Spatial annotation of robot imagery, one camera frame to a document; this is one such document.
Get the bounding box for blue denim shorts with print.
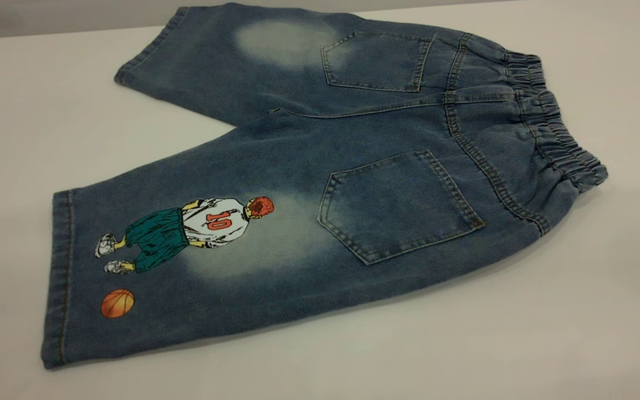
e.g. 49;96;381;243
41;2;609;371

